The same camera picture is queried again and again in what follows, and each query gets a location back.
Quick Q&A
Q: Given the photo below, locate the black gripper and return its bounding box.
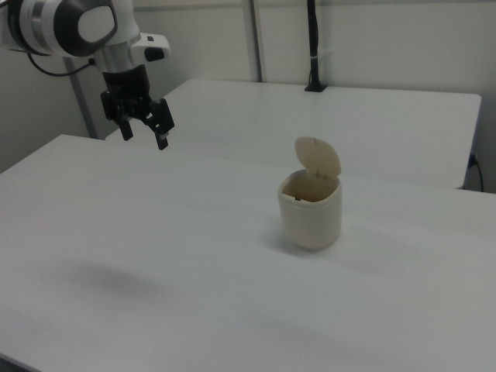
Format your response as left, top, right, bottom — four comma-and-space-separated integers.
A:
100, 64, 176, 152

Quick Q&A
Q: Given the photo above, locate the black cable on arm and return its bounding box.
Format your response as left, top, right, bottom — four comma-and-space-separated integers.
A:
25, 50, 97, 78

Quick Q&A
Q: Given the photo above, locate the black camera stand pole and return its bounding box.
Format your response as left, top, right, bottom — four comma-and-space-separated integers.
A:
304, 0, 328, 93

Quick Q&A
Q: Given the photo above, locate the grey metal partition post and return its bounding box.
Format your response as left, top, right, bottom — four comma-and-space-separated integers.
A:
64, 57, 98, 140
247, 0, 267, 83

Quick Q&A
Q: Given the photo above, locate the cream ceramic cup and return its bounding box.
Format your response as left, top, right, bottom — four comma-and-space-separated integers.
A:
277, 168, 343, 251

